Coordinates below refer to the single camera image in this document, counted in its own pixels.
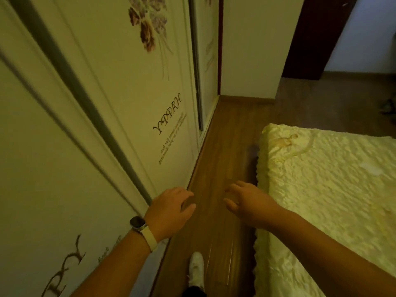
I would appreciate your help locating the person's right hand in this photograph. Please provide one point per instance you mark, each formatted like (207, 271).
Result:
(256, 207)

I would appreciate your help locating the person's left hand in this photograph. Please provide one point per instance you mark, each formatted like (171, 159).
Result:
(167, 213)

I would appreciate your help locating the person's left forearm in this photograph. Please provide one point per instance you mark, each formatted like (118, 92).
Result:
(117, 269)

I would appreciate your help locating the person's right forearm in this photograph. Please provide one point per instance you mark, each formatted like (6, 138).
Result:
(325, 259)

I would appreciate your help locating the person's white shoe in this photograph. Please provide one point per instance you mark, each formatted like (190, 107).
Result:
(196, 269)

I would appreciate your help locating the person's black trousers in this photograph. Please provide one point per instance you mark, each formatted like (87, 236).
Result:
(193, 292)

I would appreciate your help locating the smartwatch with white band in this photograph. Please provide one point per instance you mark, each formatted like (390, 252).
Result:
(137, 222)

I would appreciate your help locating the bed with pale yellow bedspread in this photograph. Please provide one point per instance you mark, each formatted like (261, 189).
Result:
(325, 182)

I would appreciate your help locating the white floral sliding wardrobe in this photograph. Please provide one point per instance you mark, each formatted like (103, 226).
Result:
(92, 89)

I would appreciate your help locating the dark brown wooden door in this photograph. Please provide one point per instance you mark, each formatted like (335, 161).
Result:
(315, 37)

